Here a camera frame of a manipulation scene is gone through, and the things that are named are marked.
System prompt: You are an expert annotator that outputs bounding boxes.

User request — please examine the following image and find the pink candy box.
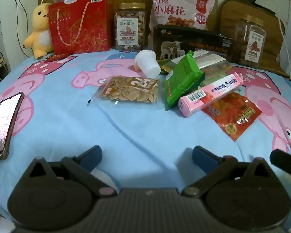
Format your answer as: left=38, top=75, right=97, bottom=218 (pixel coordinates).
left=178, top=72, right=244, bottom=118

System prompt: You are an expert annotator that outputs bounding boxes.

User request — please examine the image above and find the black box with sheep print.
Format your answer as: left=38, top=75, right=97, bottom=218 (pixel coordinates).
left=152, top=24, right=234, bottom=62

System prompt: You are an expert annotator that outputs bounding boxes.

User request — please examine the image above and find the blue pig print blanket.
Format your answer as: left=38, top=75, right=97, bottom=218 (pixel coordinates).
left=0, top=47, right=291, bottom=233

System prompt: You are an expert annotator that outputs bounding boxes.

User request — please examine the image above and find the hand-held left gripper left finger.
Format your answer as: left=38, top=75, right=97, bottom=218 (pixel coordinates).
left=23, top=146, right=117, bottom=196

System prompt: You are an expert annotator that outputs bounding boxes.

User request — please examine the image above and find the large pink snack bag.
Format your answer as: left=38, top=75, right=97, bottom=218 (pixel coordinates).
left=147, top=0, right=216, bottom=32

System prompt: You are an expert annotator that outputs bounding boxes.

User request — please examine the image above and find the white charger cable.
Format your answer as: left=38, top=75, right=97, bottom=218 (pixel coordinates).
left=273, top=0, right=288, bottom=63

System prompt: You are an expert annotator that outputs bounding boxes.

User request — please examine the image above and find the white jelly cup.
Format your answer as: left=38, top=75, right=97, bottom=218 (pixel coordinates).
left=134, top=50, right=161, bottom=77

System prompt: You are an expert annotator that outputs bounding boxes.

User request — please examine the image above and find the clear nut jar gold lid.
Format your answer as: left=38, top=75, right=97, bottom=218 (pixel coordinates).
left=114, top=2, right=146, bottom=52

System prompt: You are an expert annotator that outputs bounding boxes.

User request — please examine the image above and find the yellow duck plush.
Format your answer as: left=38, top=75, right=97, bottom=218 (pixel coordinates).
left=23, top=3, right=55, bottom=60

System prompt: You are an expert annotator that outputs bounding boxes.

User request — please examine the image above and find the clear pastry pack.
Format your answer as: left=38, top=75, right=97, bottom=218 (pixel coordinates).
left=191, top=51, right=234, bottom=85

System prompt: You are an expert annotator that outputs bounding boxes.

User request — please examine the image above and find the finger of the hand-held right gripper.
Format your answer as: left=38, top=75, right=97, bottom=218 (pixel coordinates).
left=270, top=149, right=291, bottom=192

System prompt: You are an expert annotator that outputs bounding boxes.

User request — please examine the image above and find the clear bag of seeds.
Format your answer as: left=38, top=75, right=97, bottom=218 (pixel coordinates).
left=87, top=76, right=160, bottom=106

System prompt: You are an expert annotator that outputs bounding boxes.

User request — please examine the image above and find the brown cushion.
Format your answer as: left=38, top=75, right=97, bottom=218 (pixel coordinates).
left=218, top=0, right=291, bottom=78

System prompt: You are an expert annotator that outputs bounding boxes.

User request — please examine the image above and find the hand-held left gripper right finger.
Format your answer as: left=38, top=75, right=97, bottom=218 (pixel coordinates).
left=182, top=146, right=274, bottom=197

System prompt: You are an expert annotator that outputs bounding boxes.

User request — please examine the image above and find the green snack packet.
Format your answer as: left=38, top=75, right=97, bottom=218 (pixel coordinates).
left=164, top=50, right=206, bottom=111

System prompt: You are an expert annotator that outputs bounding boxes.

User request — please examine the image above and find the red gift bag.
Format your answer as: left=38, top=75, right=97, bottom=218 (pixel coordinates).
left=48, top=0, right=114, bottom=55

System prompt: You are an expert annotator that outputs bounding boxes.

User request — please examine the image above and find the smartphone with red case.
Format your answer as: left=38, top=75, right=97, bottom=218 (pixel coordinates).
left=0, top=92, right=25, bottom=161

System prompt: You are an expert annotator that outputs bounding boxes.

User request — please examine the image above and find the red orange snack packet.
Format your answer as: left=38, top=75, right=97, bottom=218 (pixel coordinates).
left=201, top=92, right=262, bottom=142

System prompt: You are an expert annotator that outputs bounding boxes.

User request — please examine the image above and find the clear walnut jar gold lid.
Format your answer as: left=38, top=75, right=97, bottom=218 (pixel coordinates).
left=234, top=15, right=267, bottom=68

